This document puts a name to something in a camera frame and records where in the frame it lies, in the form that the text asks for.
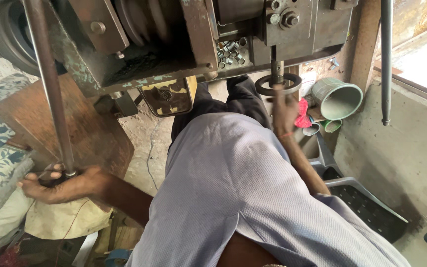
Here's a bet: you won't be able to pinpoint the person's left hand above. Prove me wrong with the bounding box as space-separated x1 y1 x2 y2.
17 163 105 205

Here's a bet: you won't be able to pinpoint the person's black trousers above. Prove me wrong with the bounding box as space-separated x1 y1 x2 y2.
171 75 274 142

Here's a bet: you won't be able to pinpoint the rusty brown post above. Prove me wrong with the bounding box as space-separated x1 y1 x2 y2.
348 0 382 94

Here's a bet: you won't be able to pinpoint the thin dark wire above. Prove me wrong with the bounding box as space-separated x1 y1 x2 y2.
145 118 163 192

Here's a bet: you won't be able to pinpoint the grey plastic stool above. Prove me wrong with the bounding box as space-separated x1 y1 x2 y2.
307 133 409 244

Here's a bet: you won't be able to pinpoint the red cloth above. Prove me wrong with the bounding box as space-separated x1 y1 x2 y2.
294 98 313 129

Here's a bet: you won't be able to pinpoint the green metal press machine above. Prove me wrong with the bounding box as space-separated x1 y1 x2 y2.
39 0 359 99

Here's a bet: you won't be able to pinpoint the pile of small metal bushings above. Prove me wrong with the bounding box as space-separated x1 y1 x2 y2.
216 37 248 70

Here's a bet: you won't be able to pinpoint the blue tape roll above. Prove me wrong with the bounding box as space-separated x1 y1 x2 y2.
104 248 133 267

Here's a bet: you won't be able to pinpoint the grey metal rod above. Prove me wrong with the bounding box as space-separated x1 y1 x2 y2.
380 0 393 127

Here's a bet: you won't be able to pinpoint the cream cloth sack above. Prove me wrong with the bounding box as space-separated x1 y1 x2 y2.
24 198 113 240

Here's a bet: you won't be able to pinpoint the person's lilac shirt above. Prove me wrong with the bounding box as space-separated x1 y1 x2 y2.
126 112 411 267

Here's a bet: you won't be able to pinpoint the large green plastic mug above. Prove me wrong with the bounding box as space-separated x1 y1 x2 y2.
311 77 364 121

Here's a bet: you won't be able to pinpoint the grey metal block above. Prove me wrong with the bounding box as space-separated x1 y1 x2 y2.
94 91 139 119

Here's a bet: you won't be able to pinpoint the small grey plastic cup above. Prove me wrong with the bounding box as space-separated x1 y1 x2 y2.
302 122 322 137

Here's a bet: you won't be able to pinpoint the small green plastic cup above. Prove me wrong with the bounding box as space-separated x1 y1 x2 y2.
320 119 343 134

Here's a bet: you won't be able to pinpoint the yellow worn metal plate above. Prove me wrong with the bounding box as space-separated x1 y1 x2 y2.
138 76 198 118

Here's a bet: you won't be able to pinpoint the dark metal ring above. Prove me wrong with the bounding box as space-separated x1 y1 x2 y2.
255 73 302 97

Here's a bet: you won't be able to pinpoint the brown wooden board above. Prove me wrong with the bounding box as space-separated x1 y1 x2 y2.
0 73 135 179

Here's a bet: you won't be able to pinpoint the person's right hand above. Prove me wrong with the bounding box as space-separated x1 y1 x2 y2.
272 84 299 136

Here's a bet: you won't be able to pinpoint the black flywheel pulley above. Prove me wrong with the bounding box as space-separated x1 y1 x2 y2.
0 0 66 77

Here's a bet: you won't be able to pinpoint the steel press ram spindle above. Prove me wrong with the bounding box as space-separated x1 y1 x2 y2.
270 45 285 88

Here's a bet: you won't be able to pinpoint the metal lever rod black knob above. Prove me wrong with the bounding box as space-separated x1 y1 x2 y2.
21 0 79 187

